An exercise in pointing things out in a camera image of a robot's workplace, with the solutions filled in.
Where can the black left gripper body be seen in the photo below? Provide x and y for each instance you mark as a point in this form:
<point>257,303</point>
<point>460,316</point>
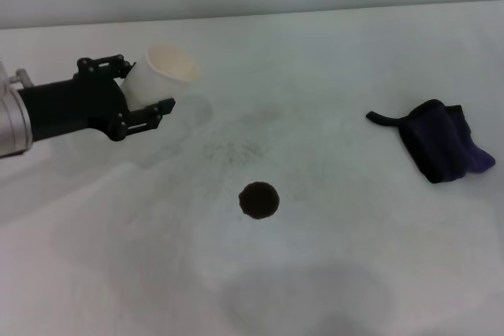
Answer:
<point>71,105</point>

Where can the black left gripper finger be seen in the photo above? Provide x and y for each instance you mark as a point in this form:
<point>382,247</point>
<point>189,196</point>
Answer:
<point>103,64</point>
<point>145,115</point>

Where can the white paper cup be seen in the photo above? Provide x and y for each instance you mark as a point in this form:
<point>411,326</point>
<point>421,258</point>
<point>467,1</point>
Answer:
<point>153,84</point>

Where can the purple rag with black trim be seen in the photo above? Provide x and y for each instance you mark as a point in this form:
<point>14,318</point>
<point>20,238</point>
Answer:
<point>437,139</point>

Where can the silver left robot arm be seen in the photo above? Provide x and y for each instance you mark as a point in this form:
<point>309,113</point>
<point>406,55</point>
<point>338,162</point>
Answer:
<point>12,123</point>

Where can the black water stain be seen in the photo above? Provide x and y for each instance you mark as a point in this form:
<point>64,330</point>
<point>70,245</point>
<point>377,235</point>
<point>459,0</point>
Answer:
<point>259,200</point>

